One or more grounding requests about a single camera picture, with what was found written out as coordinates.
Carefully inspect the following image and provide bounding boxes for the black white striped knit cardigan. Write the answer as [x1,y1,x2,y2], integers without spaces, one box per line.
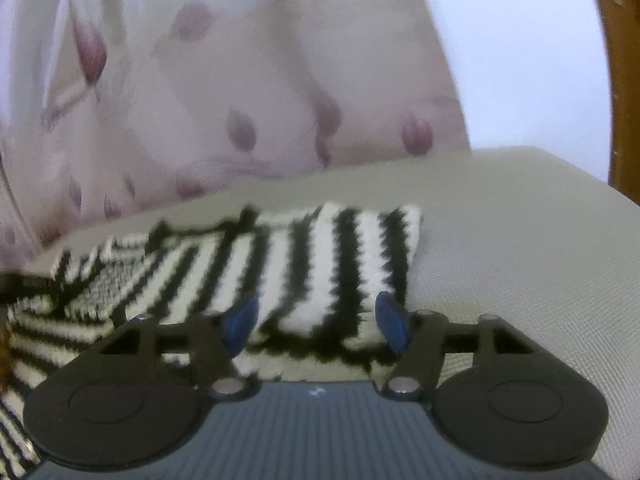
[1,202,422,479]

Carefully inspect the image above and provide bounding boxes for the grey woven mattress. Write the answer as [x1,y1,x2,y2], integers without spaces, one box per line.
[19,145,640,480]

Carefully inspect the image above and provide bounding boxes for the pink leaf print curtain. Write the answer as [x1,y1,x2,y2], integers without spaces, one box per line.
[1,0,470,270]

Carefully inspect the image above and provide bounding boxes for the brown wooden door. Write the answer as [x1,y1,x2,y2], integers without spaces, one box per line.
[597,0,639,203]

